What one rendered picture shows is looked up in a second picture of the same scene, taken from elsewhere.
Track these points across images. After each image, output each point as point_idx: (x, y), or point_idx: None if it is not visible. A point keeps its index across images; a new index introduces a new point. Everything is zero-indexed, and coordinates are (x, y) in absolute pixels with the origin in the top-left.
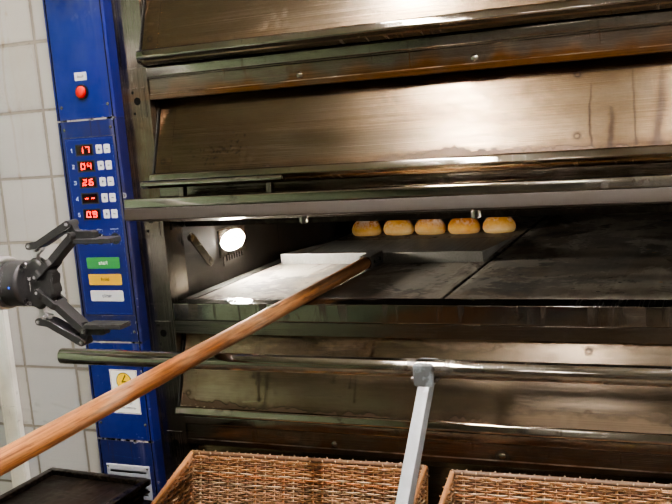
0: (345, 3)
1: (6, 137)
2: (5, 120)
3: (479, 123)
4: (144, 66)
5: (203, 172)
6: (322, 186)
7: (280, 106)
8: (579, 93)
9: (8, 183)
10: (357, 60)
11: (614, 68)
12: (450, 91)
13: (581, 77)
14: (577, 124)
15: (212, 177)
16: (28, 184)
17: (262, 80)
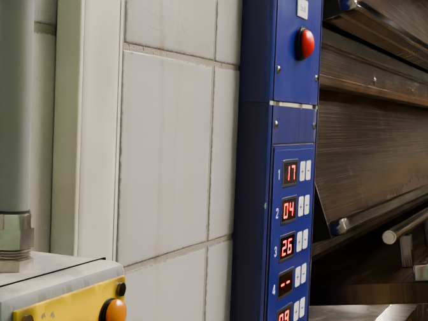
0: (396, 10)
1: (146, 128)
2: (150, 72)
3: (411, 153)
4: (322, 20)
5: (369, 210)
6: (374, 221)
7: (351, 117)
8: (419, 132)
9: (132, 282)
10: (390, 76)
11: (418, 114)
12: (395, 120)
13: (415, 119)
14: (427, 157)
15: (374, 217)
16: (169, 275)
17: (362, 80)
